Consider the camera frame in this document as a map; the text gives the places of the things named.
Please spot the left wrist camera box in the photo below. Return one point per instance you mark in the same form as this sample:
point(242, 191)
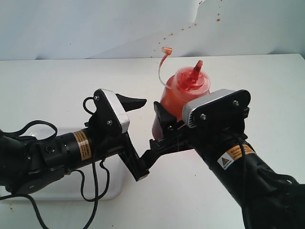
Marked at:
point(111, 114)

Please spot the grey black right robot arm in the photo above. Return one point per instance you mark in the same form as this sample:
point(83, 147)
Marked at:
point(268, 200)

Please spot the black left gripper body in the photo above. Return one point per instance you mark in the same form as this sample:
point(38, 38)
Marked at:
point(103, 137)

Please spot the white rectangular tray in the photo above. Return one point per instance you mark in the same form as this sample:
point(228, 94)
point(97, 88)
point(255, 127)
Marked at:
point(69, 187)

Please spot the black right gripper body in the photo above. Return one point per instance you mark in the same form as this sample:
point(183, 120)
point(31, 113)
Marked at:
point(208, 146)

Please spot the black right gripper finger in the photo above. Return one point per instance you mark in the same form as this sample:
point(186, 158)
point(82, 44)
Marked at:
point(164, 122)

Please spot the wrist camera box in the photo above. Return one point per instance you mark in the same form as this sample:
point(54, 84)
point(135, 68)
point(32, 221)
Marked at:
point(111, 114)
point(218, 111)

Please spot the red sauce squeeze bottle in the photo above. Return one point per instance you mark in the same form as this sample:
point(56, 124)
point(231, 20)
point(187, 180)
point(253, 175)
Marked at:
point(187, 84)

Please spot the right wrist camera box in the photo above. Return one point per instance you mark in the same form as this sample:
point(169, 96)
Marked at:
point(218, 111)

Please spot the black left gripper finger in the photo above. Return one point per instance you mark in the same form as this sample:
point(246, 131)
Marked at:
point(130, 104)
point(137, 165)

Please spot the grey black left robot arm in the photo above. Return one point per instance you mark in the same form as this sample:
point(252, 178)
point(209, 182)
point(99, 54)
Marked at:
point(28, 164)

